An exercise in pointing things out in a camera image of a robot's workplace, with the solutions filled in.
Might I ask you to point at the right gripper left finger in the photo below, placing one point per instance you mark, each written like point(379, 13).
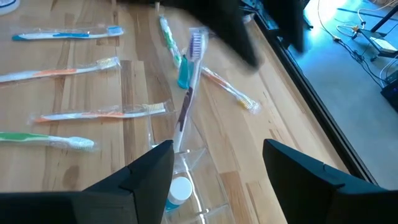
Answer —
point(146, 186)

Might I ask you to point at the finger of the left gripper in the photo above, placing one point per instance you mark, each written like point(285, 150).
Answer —
point(290, 21)
point(230, 28)

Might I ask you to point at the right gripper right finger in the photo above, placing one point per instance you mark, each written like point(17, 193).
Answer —
point(311, 199)

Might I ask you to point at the orange toothbrush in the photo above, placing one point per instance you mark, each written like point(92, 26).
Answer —
point(102, 114)
point(56, 72)
point(224, 84)

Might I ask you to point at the green toothbrush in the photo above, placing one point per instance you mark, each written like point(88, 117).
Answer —
point(21, 136)
point(169, 39)

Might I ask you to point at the purple toothbrush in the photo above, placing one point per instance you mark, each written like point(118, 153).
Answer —
point(186, 105)

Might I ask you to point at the blue toothbrush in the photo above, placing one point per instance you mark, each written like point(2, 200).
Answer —
point(66, 35)

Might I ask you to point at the clear acrylic organizer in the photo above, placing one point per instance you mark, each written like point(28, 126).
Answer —
point(211, 174)

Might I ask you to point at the black floor box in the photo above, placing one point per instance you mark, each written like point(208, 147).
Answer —
point(390, 93)

